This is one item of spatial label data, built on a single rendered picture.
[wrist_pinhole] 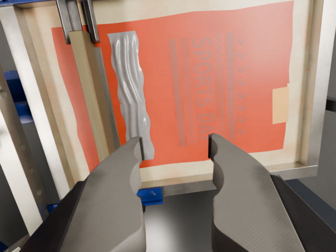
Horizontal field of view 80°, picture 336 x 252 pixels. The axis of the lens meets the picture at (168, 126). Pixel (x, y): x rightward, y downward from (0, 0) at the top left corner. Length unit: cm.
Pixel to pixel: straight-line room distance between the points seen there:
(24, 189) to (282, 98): 75
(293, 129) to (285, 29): 29
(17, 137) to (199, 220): 176
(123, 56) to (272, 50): 39
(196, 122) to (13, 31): 50
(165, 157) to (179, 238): 165
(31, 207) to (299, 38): 85
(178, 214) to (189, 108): 154
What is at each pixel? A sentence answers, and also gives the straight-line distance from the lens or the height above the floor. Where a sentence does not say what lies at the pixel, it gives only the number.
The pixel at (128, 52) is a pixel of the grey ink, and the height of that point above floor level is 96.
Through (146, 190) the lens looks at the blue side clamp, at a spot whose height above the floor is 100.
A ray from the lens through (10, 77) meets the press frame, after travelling 182.
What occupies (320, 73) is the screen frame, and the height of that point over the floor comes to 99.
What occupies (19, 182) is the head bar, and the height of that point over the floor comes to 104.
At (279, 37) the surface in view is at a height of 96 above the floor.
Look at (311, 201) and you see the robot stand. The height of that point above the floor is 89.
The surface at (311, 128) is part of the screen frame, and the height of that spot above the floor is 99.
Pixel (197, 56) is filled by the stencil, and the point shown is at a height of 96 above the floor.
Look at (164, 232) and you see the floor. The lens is 215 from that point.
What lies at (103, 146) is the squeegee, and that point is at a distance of 51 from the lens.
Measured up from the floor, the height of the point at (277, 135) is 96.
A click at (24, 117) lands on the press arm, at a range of 73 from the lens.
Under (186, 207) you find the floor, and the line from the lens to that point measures 198.
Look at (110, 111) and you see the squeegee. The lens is 55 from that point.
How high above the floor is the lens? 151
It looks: 72 degrees down
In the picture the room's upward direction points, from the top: 169 degrees clockwise
